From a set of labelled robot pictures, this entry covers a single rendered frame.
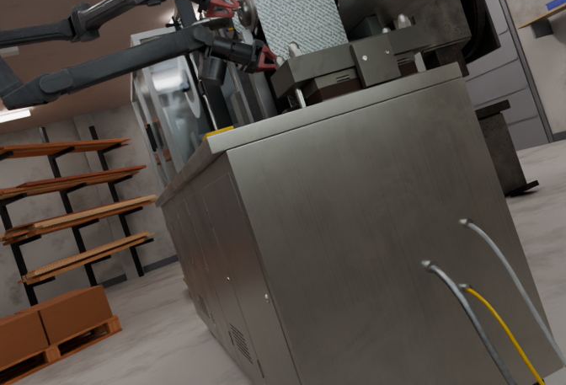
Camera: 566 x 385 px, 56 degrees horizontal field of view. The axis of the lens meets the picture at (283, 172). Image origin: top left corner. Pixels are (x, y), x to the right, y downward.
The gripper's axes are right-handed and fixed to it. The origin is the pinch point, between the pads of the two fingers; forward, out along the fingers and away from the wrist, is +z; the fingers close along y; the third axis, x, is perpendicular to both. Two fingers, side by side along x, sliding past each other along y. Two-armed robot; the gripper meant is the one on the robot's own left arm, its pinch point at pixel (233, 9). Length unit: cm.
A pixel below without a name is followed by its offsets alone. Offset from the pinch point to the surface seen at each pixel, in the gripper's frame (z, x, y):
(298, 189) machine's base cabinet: 27, -46, 29
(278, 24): 12.7, 0.0, 3.9
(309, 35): 22.1, 0.8, 4.0
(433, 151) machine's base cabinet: 55, -25, 30
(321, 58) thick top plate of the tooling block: 23.0, -13.2, 23.6
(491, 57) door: 411, 378, -539
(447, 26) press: 182, 192, -244
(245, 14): 3.5, -0.2, 0.8
